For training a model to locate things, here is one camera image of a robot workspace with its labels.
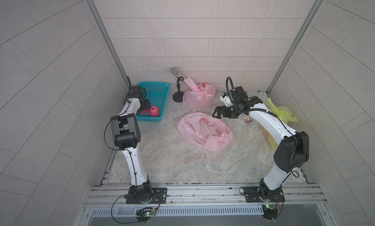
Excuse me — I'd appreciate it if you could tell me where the pink plastic bag back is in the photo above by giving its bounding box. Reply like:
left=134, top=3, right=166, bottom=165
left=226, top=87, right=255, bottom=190
left=183, top=77, right=216, bottom=110

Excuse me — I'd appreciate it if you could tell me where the aluminium rail frame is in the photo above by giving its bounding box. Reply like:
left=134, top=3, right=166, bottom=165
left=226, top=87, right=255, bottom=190
left=74, top=183, right=338, bottom=226

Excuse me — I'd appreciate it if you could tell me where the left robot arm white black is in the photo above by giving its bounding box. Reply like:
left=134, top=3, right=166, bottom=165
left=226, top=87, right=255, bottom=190
left=108, top=77, right=153, bottom=204

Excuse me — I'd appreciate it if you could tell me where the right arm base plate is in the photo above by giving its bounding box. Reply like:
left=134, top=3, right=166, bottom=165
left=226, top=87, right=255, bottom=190
left=239, top=187, right=285, bottom=203

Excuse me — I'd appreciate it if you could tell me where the pink plastic bag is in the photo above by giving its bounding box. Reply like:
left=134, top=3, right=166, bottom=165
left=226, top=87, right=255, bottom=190
left=183, top=77, right=216, bottom=110
left=177, top=110, right=233, bottom=151

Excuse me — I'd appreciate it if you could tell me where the playing card deck box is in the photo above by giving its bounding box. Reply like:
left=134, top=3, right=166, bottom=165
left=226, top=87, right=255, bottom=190
left=240, top=113, right=254, bottom=125

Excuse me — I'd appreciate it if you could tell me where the teal plastic basket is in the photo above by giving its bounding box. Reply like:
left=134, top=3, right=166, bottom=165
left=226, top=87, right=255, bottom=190
left=136, top=81, right=171, bottom=122

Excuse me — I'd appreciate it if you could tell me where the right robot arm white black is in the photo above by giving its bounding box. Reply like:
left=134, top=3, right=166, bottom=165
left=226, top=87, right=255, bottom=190
left=212, top=77, right=309, bottom=203

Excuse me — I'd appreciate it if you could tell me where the microphone on black stand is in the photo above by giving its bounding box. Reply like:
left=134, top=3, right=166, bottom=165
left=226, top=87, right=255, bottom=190
left=170, top=67, right=185, bottom=103

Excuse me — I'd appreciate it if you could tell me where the left circuit board with cables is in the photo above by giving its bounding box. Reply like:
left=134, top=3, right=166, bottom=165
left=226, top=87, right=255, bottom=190
left=135, top=207, right=157, bottom=223

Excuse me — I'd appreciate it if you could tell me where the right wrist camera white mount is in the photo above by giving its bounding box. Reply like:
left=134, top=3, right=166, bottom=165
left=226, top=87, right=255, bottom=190
left=220, top=92, right=233, bottom=107

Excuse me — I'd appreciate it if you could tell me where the yellow-green plastic bag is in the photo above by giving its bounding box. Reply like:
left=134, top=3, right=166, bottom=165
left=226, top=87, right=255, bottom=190
left=261, top=98, right=298, bottom=153

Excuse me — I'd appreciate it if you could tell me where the right circuit board with cables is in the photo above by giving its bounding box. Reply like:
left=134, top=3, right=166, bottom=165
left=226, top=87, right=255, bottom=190
left=262, top=204, right=279, bottom=220

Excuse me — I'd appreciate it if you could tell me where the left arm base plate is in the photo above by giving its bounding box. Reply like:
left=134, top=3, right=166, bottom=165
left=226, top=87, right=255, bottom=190
left=124, top=186, right=168, bottom=204

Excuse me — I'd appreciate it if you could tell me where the circuit board with cables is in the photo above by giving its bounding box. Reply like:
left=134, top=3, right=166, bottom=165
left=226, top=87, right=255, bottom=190
left=135, top=207, right=157, bottom=223
left=262, top=204, right=279, bottom=220

